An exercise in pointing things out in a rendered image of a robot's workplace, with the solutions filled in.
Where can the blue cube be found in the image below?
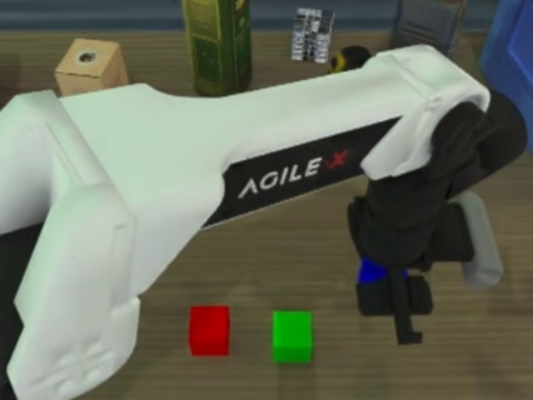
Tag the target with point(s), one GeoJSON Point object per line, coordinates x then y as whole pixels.
{"type": "Point", "coordinates": [372, 271]}

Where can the green cube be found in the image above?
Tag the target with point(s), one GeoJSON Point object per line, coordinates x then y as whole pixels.
{"type": "Point", "coordinates": [292, 336]}

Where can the red cube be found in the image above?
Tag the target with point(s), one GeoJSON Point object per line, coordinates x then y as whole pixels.
{"type": "Point", "coordinates": [209, 330]}

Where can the yellow and black small object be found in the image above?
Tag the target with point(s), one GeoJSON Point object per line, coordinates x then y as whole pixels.
{"type": "Point", "coordinates": [347, 58]}

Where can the blue container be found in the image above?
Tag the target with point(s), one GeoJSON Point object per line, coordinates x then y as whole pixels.
{"type": "Point", "coordinates": [510, 62]}

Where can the grey dark box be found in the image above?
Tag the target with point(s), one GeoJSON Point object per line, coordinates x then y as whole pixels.
{"type": "Point", "coordinates": [429, 25]}

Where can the black white patterned box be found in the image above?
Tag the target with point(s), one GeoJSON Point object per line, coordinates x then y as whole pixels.
{"type": "Point", "coordinates": [312, 35]}

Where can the brown cardboard box with hole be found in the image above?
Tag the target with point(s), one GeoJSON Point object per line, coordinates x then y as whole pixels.
{"type": "Point", "coordinates": [89, 66]}

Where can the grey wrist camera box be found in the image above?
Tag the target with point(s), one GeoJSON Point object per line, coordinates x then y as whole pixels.
{"type": "Point", "coordinates": [483, 246]}

